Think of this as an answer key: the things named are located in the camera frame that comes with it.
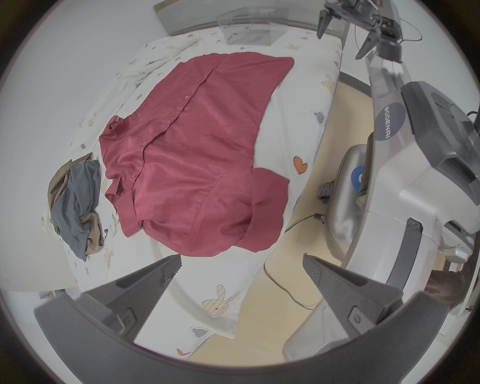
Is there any brown garment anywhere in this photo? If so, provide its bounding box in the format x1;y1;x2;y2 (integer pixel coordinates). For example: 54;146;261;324
47;152;106;256

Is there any red shirt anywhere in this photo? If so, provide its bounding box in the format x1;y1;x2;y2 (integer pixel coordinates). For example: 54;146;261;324
99;52;295;257

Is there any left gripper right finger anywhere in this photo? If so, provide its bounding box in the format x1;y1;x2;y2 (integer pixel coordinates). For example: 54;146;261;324
302;254;404;340

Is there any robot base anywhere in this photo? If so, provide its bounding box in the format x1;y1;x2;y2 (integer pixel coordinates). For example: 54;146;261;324
283;60;480;361

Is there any white printed quilt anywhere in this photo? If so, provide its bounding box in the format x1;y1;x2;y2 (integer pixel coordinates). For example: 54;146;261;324
67;32;222;151

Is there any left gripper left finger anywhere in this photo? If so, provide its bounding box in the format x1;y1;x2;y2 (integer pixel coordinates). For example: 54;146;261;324
76;254;183;342

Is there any bed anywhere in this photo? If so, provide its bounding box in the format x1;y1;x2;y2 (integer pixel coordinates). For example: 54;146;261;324
39;0;349;357

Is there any black cable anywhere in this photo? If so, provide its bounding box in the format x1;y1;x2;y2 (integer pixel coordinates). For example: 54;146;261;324
262;213;328;310

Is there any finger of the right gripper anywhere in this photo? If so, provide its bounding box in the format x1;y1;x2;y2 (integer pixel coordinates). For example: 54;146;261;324
356;31;380;60
317;9;337;40

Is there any grey garment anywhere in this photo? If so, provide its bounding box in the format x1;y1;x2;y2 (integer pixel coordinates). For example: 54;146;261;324
50;160;103;261

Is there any clear plastic box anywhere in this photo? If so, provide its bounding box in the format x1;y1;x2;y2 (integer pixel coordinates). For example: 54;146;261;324
217;5;289;46

